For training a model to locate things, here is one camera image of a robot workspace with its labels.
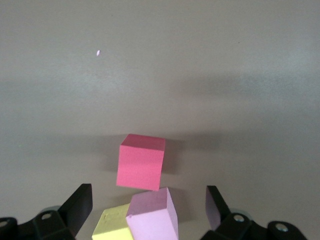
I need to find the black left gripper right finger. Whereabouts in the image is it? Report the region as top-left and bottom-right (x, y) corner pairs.
(201, 185), (308, 240)

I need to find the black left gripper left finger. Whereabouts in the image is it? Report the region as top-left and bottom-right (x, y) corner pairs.
(0, 184), (93, 240)

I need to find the pink foam cube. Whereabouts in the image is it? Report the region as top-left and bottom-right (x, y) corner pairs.
(125, 187), (180, 240)

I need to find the red foam cube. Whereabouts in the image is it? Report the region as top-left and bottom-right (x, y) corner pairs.
(116, 133), (166, 192)

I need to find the yellow foam cube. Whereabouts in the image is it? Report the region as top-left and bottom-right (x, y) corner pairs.
(91, 202), (135, 240)

